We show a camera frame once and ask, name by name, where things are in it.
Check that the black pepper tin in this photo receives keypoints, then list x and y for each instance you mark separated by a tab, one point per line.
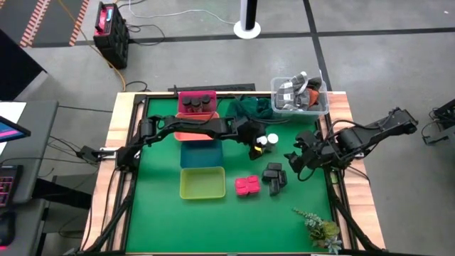
282	178
274	187
270	175
274	166

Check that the grey desk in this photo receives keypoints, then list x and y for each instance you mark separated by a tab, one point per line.
39	149

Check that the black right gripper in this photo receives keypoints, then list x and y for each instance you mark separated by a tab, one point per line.
318	154

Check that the black flat bar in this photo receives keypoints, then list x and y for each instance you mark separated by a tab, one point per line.
213	87

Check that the computer monitor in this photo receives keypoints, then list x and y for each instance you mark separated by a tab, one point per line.
10	129

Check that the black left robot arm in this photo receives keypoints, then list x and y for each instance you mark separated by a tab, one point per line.
213	129

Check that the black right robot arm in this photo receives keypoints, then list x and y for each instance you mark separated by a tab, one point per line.
355	138

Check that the backlit keyboard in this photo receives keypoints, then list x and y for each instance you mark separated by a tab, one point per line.
9	185

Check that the orange plastic bin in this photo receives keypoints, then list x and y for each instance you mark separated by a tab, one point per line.
192	136

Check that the black pole white base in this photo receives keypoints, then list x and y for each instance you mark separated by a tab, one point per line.
247	30

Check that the orange cloth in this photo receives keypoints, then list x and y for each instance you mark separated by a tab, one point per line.
313	97

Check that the white paper sheet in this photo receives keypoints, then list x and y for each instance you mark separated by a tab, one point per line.
10	110

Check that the black aluminium frame strut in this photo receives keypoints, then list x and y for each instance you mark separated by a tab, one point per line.
117	217
350	217

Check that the teal cloth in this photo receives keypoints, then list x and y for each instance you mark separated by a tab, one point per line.
249	106

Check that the grey striped cloth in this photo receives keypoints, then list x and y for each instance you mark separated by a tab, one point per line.
289	94

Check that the yellow translucent plastic bin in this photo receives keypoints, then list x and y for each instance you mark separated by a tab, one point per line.
202	183

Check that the pink plastic bin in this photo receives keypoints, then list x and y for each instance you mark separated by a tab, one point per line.
197	93

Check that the clear plastic storage box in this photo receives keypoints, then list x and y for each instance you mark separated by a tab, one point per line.
284	113

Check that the black red power station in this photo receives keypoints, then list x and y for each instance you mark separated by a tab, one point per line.
113	39

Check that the black control box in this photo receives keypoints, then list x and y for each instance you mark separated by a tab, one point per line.
90	153

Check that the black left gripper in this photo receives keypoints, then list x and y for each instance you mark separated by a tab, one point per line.
250	129

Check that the black cloth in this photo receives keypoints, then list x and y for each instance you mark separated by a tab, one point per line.
320	85

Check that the black computer mouse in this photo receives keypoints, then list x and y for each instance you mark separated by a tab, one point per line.
6	227

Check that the black equipment frame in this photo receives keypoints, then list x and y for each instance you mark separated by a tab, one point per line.
444	117

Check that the artificial green plant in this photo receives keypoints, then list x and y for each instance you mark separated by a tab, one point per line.
321	231

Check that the black partition panel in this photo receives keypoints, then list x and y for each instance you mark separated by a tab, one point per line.
17	67

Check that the blue plastic bin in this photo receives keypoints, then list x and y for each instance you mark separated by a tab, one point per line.
200	154

